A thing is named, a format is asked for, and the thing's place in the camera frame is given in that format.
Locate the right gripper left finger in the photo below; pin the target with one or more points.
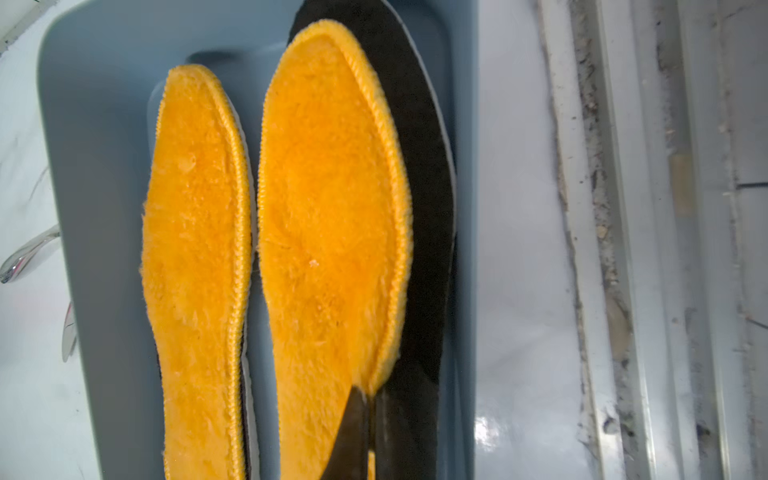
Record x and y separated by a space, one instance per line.
350 453

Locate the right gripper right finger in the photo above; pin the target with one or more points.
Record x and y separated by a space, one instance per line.
406 425

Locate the yellow insole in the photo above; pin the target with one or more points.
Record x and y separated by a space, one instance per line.
335 237
195 270

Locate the blue storage box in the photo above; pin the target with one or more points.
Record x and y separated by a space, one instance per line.
100 73

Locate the metal fork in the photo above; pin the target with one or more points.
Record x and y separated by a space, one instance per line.
12 267

